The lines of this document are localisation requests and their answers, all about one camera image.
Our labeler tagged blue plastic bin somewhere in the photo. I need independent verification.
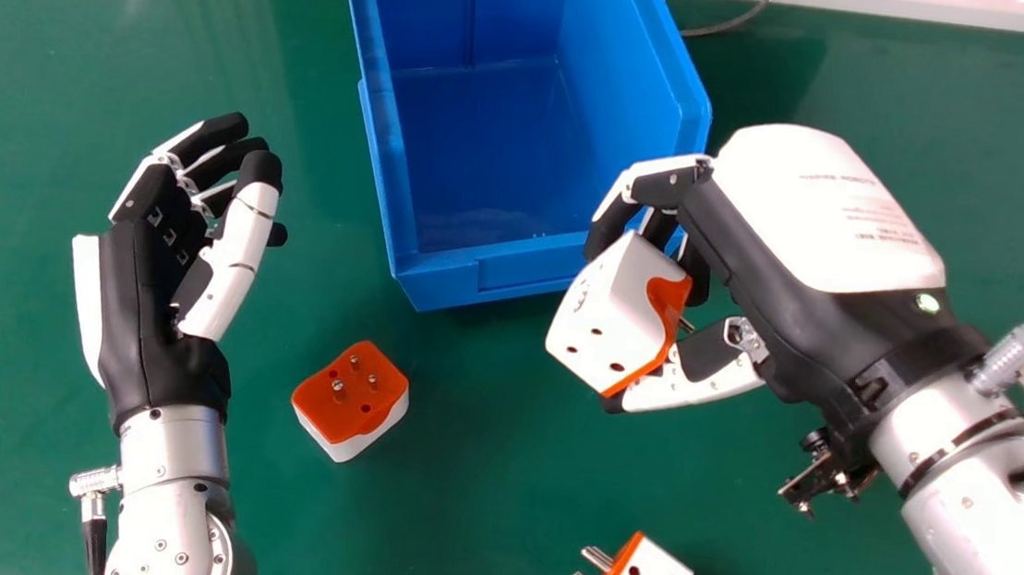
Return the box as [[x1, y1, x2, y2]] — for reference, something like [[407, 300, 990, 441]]
[[307, 0, 723, 337]]

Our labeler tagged grey cable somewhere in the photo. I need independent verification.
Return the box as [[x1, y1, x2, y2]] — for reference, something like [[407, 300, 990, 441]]
[[680, 0, 779, 46]]

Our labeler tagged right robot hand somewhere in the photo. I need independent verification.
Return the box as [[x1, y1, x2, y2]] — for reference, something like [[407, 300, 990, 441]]
[[570, 107, 1009, 446]]

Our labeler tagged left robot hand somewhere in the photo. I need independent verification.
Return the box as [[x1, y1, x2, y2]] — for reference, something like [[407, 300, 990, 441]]
[[55, 99, 299, 449]]

